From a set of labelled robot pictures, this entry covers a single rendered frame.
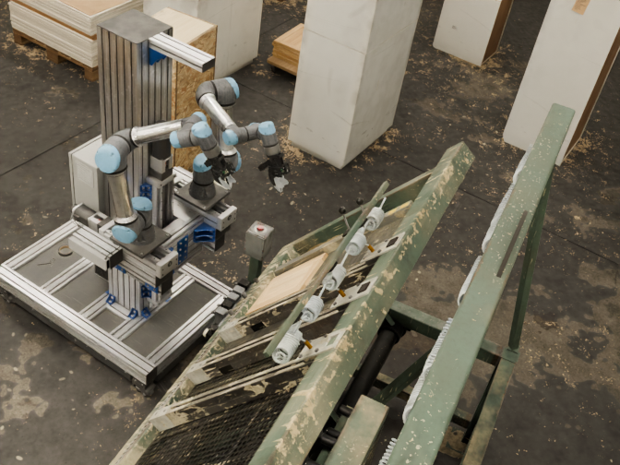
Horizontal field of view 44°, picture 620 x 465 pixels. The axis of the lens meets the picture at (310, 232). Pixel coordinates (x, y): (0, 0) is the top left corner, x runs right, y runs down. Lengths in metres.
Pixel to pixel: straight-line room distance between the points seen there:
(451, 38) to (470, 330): 6.54
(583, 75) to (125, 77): 4.22
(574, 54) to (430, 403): 5.14
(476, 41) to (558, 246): 2.91
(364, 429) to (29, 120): 4.94
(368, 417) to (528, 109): 5.04
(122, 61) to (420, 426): 2.39
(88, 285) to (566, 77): 4.24
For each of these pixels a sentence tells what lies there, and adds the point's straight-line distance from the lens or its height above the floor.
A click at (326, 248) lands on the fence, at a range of 3.83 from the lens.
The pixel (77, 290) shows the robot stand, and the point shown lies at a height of 0.21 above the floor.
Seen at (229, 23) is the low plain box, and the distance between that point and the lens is 7.15.
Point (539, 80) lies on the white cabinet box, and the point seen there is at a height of 0.68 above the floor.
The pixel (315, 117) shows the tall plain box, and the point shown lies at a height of 0.38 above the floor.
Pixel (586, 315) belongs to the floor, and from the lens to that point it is 5.87.
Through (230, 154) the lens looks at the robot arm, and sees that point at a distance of 4.22.
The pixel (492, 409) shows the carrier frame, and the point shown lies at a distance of 3.95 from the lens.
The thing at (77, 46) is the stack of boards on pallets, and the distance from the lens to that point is 7.27.
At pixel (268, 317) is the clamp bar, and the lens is 3.49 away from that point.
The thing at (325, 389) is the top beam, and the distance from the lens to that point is 2.42.
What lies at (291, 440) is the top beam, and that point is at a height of 1.86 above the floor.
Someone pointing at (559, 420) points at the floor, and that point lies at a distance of 5.13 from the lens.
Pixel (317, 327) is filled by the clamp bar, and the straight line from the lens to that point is 2.94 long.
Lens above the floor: 3.75
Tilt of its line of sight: 41 degrees down
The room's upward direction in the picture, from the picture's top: 10 degrees clockwise
